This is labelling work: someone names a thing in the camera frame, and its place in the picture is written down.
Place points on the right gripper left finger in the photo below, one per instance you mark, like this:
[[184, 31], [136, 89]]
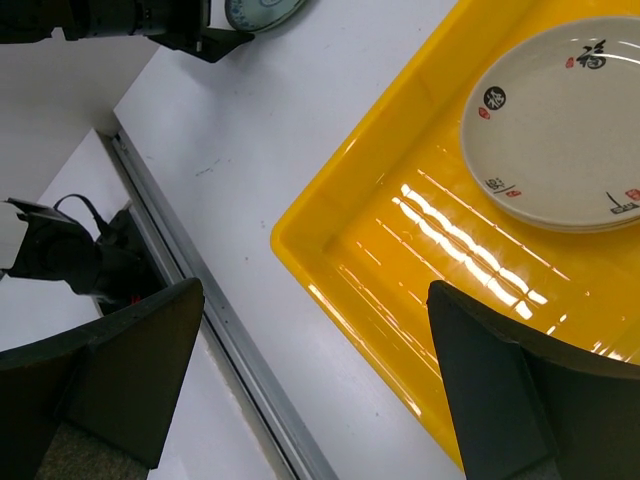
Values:
[[97, 401]]

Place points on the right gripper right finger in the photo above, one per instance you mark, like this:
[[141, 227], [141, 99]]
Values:
[[525, 405]]

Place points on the cream plate black brushstroke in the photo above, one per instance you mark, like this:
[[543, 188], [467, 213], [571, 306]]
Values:
[[551, 130], [569, 228]]

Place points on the blue white patterned plate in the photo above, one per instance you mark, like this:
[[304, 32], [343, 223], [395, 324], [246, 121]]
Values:
[[256, 16]]

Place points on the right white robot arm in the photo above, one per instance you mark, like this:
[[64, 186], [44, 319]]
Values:
[[42, 243]]

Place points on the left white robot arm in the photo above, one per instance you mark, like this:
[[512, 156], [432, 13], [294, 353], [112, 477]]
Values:
[[175, 24]]

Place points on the yellow plastic bin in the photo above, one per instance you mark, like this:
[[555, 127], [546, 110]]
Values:
[[394, 209]]

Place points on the aluminium front rail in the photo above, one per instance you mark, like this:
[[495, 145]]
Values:
[[284, 439]]

